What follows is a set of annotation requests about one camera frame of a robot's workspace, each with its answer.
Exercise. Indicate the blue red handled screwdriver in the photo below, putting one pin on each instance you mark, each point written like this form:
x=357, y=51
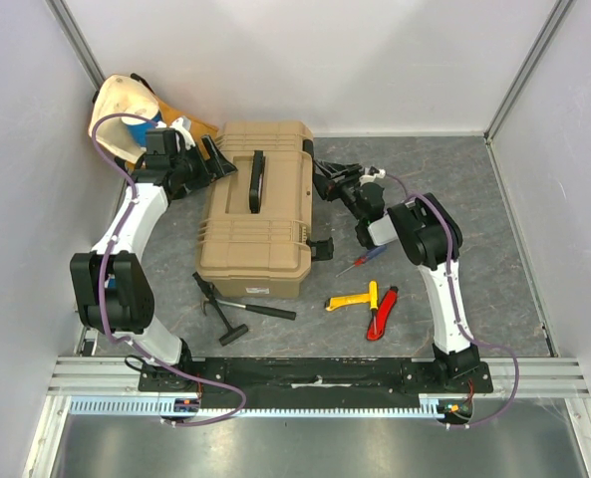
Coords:
x=365, y=258

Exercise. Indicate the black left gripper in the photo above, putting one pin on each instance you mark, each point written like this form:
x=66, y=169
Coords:
x=218, y=165

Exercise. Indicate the tan leather tool bag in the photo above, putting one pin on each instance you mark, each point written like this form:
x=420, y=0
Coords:
x=130, y=94

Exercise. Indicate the black handled claw hammer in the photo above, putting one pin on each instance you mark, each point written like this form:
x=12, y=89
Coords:
x=256, y=309

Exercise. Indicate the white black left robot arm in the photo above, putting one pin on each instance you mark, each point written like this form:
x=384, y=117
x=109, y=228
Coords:
x=111, y=288

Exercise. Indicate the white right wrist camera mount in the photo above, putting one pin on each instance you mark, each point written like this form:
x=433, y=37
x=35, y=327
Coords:
x=372, y=174

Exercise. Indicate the blue paper towel roll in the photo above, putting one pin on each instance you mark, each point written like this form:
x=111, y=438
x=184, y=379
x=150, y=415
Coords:
x=140, y=132

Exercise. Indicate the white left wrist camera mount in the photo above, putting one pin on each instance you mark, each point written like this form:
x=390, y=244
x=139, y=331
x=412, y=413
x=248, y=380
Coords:
x=182, y=125

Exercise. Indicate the red box cutter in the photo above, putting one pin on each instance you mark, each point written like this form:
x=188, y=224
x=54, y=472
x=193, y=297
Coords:
x=378, y=323

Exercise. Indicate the grey slotted cable duct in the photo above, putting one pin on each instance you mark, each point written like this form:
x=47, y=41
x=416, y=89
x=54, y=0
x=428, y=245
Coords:
x=295, y=402

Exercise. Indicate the yellow handled screwdriver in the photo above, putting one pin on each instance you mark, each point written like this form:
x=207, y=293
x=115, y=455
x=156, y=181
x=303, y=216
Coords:
x=374, y=305

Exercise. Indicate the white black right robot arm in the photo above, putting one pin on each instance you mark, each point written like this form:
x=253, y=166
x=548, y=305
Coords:
x=430, y=239

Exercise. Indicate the tan plastic tool box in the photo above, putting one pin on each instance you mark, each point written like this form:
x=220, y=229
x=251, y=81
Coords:
x=254, y=238

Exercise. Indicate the black rubber mallet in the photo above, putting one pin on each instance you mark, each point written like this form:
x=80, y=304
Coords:
x=232, y=333

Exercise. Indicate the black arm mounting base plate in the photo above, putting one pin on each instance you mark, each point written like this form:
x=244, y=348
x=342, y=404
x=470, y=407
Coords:
x=399, y=374

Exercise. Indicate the yellow box cutter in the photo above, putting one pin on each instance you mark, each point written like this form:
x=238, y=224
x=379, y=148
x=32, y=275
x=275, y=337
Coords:
x=338, y=302

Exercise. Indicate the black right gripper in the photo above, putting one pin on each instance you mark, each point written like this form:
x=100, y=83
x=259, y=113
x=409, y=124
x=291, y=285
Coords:
x=336, y=184

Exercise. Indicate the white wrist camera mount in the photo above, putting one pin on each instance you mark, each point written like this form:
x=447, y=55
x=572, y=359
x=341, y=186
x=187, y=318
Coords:
x=182, y=125
x=372, y=174

